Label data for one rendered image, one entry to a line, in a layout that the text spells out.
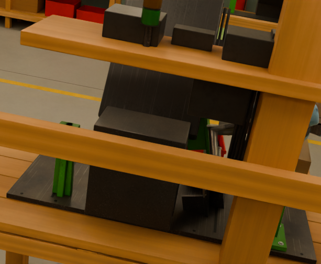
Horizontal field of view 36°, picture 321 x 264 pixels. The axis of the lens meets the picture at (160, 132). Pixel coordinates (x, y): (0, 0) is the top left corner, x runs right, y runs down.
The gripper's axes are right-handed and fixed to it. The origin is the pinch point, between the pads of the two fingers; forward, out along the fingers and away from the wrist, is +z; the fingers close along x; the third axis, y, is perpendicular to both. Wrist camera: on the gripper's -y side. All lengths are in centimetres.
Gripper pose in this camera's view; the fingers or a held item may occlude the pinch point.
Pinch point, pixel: (214, 132)
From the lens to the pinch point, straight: 174.6
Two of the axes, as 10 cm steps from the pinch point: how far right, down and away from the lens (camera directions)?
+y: -0.6, -9.5, 3.2
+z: -9.8, 1.2, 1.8
